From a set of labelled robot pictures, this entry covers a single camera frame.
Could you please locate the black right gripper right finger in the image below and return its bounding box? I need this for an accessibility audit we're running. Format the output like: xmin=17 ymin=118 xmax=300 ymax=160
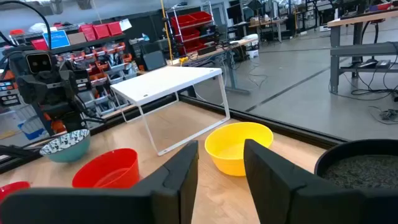
xmin=243 ymin=138 xmax=398 ymax=224

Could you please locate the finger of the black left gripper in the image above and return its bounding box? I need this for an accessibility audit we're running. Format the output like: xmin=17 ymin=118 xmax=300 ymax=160
xmin=16 ymin=75 xmax=42 ymax=106
xmin=61 ymin=70 xmax=79 ymax=96

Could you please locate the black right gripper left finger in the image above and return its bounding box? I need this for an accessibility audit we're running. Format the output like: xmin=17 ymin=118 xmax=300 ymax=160
xmin=0 ymin=140 xmax=200 ymax=224

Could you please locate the yellow plastic mini bowl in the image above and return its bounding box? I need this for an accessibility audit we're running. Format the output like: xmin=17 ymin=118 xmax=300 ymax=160
xmin=204 ymin=121 xmax=274 ymax=177

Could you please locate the red plastic mini bowl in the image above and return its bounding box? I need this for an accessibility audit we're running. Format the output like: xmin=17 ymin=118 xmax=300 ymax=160
xmin=0 ymin=180 xmax=31 ymax=203
xmin=72 ymin=147 xmax=141 ymax=190

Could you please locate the teal bowl patterned inside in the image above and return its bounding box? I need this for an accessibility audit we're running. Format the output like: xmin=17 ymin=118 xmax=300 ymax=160
xmin=39 ymin=128 xmax=91 ymax=164

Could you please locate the white and blue bucket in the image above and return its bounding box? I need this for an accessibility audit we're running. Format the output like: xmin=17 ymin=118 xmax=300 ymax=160
xmin=17 ymin=115 xmax=49 ymax=141

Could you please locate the orange and black stand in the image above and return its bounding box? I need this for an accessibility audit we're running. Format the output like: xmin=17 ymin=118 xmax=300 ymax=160
xmin=43 ymin=111 xmax=68 ymax=134

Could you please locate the blue sign board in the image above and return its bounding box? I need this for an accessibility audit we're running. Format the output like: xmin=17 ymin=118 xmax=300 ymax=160
xmin=42 ymin=29 xmax=71 ymax=49

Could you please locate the red storage bin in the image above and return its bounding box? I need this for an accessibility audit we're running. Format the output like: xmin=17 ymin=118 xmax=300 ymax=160
xmin=78 ymin=24 xmax=95 ymax=42
xmin=106 ymin=21 xmax=123 ymax=37
xmin=92 ymin=24 xmax=111 ymax=40

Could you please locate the potted green plant black pot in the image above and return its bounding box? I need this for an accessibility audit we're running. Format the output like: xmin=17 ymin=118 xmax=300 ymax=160
xmin=313 ymin=138 xmax=398 ymax=191

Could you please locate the black equipment case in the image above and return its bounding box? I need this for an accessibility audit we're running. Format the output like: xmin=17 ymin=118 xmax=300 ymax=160
xmin=142 ymin=50 xmax=168 ymax=72

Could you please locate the white perforated metal shelf riser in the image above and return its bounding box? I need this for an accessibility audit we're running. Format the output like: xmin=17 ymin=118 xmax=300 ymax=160
xmin=110 ymin=65 xmax=231 ymax=157

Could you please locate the yellow vertical pole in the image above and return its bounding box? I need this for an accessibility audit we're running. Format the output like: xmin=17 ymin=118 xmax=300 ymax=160
xmin=159 ymin=0 xmax=174 ymax=65

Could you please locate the wooden top work table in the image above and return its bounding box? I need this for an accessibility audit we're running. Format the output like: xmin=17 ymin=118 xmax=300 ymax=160
xmin=167 ymin=37 xmax=259 ymax=96

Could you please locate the metal rack with red bins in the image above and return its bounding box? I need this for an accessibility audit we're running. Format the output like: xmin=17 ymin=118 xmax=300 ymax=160
xmin=169 ymin=2 xmax=218 ymax=57

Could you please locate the white plastic bin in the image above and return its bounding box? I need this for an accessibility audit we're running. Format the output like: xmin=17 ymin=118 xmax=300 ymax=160
xmin=245 ymin=34 xmax=261 ymax=59

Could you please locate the grey steel workbench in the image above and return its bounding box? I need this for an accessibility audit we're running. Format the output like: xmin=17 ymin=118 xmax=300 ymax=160
xmin=326 ymin=9 xmax=398 ymax=94

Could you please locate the wooden top office table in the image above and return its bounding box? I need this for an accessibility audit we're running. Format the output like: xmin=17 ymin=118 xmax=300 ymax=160
xmin=248 ymin=17 xmax=289 ymax=44

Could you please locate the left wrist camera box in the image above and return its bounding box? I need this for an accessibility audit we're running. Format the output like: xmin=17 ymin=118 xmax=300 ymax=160
xmin=25 ymin=51 xmax=53 ymax=75

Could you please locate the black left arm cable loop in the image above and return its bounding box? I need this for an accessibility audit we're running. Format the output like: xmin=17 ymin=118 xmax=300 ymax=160
xmin=0 ymin=0 xmax=53 ymax=50

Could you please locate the grey floor cable bundle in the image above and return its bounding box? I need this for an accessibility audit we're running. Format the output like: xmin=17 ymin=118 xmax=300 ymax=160
xmin=368 ymin=105 xmax=398 ymax=125

